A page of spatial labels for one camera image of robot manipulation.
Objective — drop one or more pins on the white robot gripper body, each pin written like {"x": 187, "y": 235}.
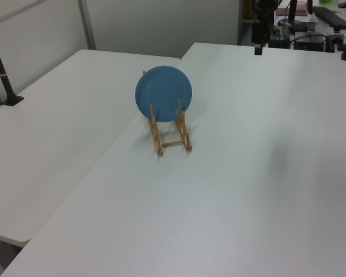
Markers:
{"x": 256, "y": 31}

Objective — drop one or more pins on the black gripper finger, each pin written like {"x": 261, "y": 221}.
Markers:
{"x": 260, "y": 50}
{"x": 256, "y": 50}

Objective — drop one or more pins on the blue round plate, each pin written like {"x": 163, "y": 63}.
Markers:
{"x": 161, "y": 89}

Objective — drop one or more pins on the wooden peg plate rack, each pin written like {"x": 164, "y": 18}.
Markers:
{"x": 158, "y": 144}

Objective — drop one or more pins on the black upright stand pole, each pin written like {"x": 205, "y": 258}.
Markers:
{"x": 291, "y": 11}

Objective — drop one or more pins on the black electronics box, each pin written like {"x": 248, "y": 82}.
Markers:
{"x": 310, "y": 42}

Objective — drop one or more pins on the black computer keyboard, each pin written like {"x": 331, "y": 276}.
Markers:
{"x": 333, "y": 17}

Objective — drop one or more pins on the dark computer mouse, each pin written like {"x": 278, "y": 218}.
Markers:
{"x": 344, "y": 4}

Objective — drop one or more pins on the grey metal partition post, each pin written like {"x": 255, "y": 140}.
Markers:
{"x": 87, "y": 23}

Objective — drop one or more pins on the black camera stand with plate base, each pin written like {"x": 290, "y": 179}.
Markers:
{"x": 4, "y": 83}

